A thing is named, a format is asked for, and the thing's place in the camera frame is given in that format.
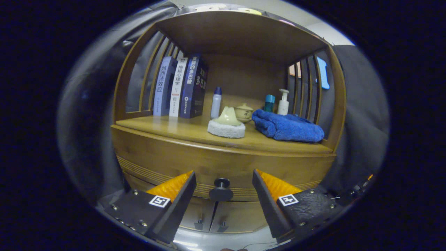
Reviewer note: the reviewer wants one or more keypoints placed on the blue folded towel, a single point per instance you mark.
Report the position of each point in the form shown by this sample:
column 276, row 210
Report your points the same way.
column 289, row 129

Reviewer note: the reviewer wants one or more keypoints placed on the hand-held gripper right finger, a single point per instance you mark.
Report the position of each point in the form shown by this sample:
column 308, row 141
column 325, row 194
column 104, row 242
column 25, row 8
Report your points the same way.
column 269, row 209

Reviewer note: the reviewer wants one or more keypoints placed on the white pump bottle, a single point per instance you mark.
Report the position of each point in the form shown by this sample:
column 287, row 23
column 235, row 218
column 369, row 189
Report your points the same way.
column 283, row 106

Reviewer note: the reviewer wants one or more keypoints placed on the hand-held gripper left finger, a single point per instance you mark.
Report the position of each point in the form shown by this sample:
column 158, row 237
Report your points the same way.
column 176, row 212

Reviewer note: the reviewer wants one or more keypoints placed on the black equipment with orange part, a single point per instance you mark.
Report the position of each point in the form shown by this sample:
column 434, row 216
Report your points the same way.
column 360, row 186

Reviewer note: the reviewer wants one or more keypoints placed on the wooden drawer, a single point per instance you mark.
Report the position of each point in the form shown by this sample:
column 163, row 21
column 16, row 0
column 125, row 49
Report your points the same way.
column 209, row 160

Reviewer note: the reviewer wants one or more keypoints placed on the black backdrop cloth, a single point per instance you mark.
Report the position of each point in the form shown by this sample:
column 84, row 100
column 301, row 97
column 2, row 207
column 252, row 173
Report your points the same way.
column 90, row 104

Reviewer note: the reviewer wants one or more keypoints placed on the cream ceramic lidded teacup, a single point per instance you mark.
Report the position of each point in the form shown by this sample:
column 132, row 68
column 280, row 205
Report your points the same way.
column 244, row 113

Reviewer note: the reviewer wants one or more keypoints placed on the pale green round scrub brush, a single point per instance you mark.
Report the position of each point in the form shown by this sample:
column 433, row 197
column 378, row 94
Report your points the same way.
column 226, row 129

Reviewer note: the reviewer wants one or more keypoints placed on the wooden countertop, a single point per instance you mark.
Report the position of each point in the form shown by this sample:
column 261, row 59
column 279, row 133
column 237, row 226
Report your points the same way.
column 181, row 129

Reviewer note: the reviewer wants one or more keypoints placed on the white bottle with blue cap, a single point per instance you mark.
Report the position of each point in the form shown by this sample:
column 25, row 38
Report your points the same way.
column 216, row 104

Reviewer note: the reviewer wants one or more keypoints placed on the white book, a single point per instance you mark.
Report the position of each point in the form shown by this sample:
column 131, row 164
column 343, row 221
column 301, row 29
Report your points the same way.
column 177, row 87

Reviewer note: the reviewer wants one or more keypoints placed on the teal bottle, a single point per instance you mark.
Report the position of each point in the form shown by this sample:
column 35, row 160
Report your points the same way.
column 269, row 104

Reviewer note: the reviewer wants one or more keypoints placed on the wooden cabinet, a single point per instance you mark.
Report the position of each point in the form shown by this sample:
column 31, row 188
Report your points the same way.
column 244, row 73

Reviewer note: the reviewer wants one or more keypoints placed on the dark blue book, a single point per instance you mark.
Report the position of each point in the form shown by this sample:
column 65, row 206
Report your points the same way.
column 191, row 87

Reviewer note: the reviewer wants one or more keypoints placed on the light blue book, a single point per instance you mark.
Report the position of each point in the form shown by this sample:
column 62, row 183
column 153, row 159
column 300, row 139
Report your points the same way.
column 163, row 87

